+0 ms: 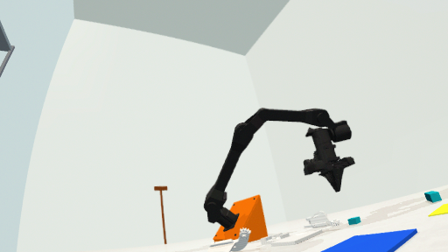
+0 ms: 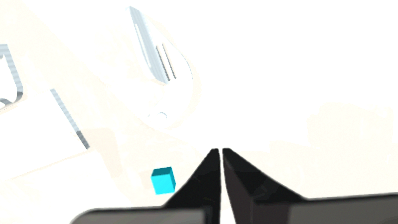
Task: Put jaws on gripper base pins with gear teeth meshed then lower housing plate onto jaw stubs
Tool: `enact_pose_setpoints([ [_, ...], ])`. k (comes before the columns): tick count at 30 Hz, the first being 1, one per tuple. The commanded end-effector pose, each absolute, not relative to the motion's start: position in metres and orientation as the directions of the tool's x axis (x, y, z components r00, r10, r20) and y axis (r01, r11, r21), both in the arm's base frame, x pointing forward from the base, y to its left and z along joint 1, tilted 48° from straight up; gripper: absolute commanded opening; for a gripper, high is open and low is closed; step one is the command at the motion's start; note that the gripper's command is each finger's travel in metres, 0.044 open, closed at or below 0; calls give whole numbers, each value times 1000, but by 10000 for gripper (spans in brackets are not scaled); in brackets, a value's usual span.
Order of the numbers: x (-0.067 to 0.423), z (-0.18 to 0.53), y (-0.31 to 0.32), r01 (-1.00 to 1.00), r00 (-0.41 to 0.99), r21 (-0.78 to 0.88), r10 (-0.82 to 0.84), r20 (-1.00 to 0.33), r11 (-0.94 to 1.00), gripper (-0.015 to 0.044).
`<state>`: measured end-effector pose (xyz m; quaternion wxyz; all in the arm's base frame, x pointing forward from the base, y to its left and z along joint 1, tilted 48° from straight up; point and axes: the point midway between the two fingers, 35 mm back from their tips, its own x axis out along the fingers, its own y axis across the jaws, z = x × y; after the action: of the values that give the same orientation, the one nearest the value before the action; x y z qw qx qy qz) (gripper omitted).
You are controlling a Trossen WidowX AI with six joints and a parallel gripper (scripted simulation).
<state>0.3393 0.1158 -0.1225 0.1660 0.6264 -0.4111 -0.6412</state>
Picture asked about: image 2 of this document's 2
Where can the white flat plate with holes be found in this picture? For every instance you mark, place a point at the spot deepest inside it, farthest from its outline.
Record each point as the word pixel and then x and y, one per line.
pixel 11 88

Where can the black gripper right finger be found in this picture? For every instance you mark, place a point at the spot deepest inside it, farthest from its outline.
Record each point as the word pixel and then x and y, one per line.
pixel 257 198

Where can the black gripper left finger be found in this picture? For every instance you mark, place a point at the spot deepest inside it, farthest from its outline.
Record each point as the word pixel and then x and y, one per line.
pixel 198 201

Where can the small cyan cube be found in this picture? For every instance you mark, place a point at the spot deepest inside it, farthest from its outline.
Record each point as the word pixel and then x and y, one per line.
pixel 163 180

